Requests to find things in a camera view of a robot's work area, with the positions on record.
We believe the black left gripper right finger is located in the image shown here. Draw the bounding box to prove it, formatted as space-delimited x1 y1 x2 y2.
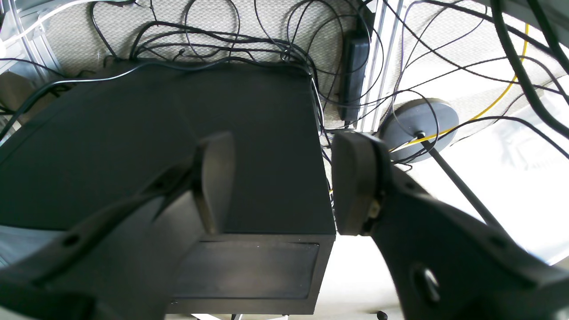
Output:
333 132 569 320

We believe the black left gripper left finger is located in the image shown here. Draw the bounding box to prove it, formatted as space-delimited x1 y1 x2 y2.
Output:
1 132 235 320

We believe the round grey stand base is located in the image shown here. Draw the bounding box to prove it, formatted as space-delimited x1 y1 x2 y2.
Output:
379 99 459 164

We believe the black box under table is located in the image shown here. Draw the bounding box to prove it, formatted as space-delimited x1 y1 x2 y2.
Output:
1 61 336 316

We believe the black power brick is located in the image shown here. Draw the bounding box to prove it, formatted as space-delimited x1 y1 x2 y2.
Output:
339 30 370 122

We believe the yellow cable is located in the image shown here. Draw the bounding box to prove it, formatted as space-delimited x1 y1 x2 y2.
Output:
390 23 530 152

